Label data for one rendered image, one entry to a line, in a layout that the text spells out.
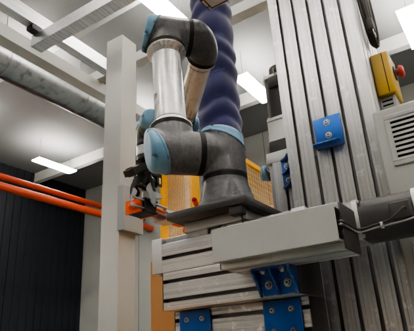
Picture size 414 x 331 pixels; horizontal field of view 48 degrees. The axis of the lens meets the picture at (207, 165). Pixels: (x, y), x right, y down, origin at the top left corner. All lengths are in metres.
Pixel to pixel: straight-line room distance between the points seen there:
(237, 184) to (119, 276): 1.91
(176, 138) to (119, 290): 1.90
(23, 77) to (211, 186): 6.75
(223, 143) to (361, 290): 0.48
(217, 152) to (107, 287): 1.96
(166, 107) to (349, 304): 0.66
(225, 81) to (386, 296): 1.52
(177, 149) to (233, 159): 0.14
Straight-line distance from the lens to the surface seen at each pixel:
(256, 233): 0.92
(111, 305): 2.98
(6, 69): 7.64
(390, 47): 9.80
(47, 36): 3.75
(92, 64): 4.22
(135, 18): 8.56
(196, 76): 1.55
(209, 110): 2.30
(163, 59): 1.36
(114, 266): 3.00
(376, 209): 1.00
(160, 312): 1.95
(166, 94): 1.27
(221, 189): 1.14
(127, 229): 3.01
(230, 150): 1.19
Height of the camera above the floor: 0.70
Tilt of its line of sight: 22 degrees up
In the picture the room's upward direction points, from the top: 3 degrees counter-clockwise
